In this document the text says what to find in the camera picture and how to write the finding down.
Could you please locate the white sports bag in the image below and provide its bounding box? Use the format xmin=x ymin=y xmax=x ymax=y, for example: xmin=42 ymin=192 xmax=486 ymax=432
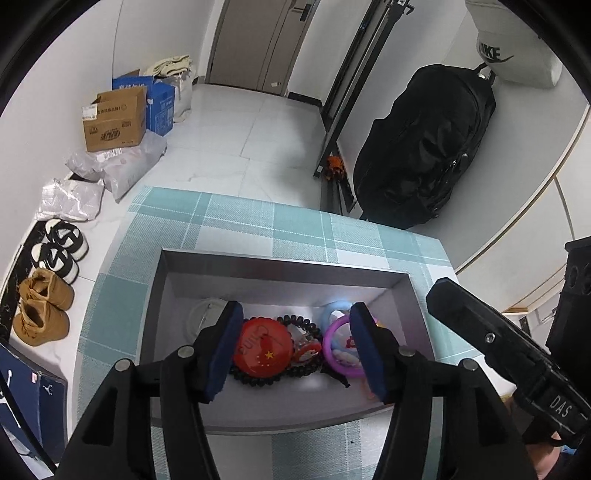
xmin=464 ymin=0 xmax=563 ymax=88

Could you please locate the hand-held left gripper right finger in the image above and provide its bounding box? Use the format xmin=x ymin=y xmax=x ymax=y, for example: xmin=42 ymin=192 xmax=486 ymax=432
xmin=348 ymin=302 xmax=536 ymax=480

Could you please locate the small grey plastic parcel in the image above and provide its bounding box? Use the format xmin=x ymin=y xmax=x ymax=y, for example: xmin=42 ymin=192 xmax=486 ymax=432
xmin=66 ymin=148 xmax=116 ymax=181

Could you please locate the black backpack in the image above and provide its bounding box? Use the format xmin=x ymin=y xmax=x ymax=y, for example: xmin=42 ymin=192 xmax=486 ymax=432
xmin=353 ymin=64 xmax=499 ymax=230

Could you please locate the blue cardboard box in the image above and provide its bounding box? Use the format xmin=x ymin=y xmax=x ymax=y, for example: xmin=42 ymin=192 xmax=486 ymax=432
xmin=112 ymin=69 xmax=177 ymax=136

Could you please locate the silver cardboard box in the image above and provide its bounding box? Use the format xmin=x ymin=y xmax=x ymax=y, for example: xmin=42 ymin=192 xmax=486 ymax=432
xmin=139 ymin=248 xmax=437 ymax=435

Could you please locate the purple plastic ring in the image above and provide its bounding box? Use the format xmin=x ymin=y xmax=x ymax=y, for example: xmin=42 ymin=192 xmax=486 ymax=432
xmin=322 ymin=318 xmax=368 ymax=380

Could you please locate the cream tote bag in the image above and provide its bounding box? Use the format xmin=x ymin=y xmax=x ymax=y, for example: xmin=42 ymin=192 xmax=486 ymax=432
xmin=147 ymin=54 xmax=194 ymax=123

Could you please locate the dark blue shoe box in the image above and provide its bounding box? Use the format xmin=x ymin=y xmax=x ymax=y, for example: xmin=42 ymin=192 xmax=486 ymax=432
xmin=0 ymin=342 xmax=68 ymax=464

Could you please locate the teal checked tablecloth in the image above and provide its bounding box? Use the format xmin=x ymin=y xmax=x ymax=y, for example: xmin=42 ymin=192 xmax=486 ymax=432
xmin=76 ymin=186 xmax=460 ymax=480

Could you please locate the black tripod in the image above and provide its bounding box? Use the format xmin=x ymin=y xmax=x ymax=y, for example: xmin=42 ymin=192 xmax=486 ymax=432
xmin=313 ymin=0 xmax=416 ymax=215

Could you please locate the small round badge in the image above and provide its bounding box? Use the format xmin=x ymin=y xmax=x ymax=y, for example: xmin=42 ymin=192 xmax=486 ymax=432
xmin=291 ymin=339 xmax=323 ymax=366

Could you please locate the black and white sneaker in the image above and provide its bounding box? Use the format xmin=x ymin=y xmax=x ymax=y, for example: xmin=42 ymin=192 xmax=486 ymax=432
xmin=28 ymin=242 xmax=80 ymax=284
xmin=44 ymin=219 xmax=89 ymax=259

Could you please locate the large grey plastic parcel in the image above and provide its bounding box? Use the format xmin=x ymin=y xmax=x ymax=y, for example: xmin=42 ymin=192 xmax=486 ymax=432
xmin=102 ymin=136 xmax=168 ymax=202

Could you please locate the grey door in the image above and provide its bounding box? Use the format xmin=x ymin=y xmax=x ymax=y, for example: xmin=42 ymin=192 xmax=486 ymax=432
xmin=205 ymin=0 xmax=315 ymax=95

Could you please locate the brown cardboard box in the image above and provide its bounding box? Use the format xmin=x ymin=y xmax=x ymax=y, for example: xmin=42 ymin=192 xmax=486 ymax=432
xmin=82 ymin=87 xmax=148 ymax=153

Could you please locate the white wardrobe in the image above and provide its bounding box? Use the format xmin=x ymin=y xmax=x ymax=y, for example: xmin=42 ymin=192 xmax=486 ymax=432
xmin=455 ymin=102 xmax=591 ymax=315

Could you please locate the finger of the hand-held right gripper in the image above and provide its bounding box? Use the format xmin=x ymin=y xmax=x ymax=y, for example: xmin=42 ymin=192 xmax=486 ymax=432
xmin=426 ymin=277 xmax=550 ymax=384

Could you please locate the white round badge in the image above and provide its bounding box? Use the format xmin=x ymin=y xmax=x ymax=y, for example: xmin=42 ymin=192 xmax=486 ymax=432
xmin=187 ymin=298 xmax=229 ymax=342

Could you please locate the tan suede boot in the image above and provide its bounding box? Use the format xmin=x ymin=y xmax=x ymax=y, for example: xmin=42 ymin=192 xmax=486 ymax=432
xmin=12 ymin=288 xmax=70 ymax=346
xmin=21 ymin=268 xmax=75 ymax=310

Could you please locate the light blue plastic ring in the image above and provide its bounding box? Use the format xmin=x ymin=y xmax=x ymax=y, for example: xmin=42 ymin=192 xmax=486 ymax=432
xmin=322 ymin=301 xmax=354 ymax=326

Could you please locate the white plastic parcel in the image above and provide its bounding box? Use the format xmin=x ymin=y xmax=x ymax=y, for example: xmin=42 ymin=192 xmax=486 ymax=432
xmin=37 ymin=179 xmax=105 ymax=222

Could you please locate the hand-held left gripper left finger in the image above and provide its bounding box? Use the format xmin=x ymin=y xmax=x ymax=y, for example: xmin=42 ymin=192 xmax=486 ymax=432
xmin=55 ymin=300 xmax=245 ymax=480

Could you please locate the red round badge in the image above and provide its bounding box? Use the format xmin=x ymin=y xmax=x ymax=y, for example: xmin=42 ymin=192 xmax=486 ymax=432
xmin=233 ymin=318 xmax=295 ymax=377

